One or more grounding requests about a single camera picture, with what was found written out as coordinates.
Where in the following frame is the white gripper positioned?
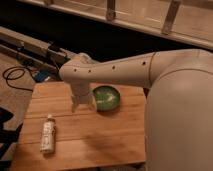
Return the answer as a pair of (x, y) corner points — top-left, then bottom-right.
(70, 82), (97, 113)

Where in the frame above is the white plastic bottle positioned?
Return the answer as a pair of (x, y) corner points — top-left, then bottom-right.
(40, 115), (55, 154)

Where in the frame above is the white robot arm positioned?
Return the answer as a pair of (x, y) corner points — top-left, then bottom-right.
(59, 49), (213, 171)

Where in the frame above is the green ceramic bowl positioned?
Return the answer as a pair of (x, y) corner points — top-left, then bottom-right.
(93, 85), (120, 111)

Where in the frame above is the blue box on floor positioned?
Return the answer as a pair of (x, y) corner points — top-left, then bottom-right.
(34, 70), (50, 83)

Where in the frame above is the metal floor rail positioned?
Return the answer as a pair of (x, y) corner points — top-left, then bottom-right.
(0, 26), (95, 74)

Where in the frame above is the black clamp on rail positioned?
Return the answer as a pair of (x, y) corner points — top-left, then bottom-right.
(46, 42), (67, 60)

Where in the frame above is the black coiled cable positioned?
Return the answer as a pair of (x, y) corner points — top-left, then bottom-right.
(2, 65), (34, 93)

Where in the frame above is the wooden window frame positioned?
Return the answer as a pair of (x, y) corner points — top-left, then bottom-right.
(20, 0), (213, 50)

